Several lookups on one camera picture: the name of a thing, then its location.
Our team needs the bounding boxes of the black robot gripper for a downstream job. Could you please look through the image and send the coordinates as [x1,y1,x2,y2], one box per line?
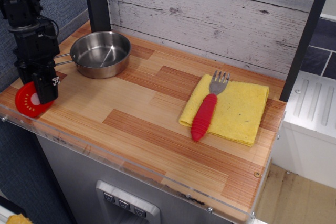
[12,20,60,104]

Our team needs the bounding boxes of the red toy donut slice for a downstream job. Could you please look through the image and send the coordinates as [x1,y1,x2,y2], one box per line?
[15,82,54,118]

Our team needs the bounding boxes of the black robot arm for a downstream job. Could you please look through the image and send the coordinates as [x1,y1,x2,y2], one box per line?
[1,0,60,104]

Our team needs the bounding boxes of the silver steel pot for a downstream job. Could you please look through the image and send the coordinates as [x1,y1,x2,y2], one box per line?
[56,31,132,79]

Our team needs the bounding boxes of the silver toy fridge cabinet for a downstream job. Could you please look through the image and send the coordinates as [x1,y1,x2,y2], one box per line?
[37,136,228,223]

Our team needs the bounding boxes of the clear acrylic edge guard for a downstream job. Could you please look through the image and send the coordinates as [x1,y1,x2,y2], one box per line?
[0,103,256,219]

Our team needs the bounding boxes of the silver dispenser button panel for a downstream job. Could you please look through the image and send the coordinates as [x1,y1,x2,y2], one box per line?
[96,180,161,223]

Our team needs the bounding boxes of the yellow object bottom corner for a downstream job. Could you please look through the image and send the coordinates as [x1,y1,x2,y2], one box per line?
[6,214,33,224]

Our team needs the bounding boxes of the yellow folded cloth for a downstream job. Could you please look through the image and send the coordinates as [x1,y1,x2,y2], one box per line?
[179,74,269,147]

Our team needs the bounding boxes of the white toy sink unit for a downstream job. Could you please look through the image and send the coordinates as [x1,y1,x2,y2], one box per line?
[272,71,335,188]

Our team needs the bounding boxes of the black left vertical post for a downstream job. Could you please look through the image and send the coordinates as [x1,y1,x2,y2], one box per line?
[86,0,111,32]

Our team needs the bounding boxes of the black vertical post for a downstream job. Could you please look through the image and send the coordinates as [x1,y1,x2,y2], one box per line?
[86,0,111,32]
[279,0,326,102]

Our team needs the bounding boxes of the red handled metal fork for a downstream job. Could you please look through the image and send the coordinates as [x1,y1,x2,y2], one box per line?
[191,70,230,141]

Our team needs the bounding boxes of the black right vertical post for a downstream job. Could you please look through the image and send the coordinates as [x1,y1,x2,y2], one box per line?
[279,0,326,102]

